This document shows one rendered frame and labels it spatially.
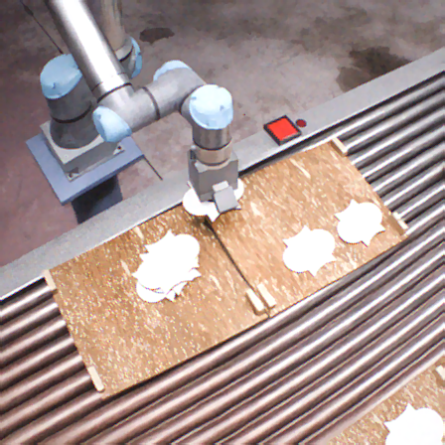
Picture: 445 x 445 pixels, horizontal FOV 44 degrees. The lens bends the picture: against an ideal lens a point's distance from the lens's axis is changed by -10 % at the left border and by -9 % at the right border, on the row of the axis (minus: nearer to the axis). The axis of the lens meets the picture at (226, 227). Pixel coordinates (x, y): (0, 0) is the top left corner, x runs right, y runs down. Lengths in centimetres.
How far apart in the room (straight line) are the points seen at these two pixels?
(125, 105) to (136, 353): 53
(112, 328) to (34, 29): 257
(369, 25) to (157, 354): 268
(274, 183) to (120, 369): 60
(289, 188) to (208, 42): 192
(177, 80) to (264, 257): 48
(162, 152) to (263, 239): 142
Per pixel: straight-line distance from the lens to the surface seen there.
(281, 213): 143
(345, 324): 133
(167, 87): 109
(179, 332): 129
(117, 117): 106
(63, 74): 145
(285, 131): 159
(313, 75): 312
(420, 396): 130
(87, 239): 144
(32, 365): 135
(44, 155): 170
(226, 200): 119
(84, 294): 135
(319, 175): 150
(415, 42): 353
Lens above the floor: 213
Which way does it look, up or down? 59 degrees down
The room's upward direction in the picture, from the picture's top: straight up
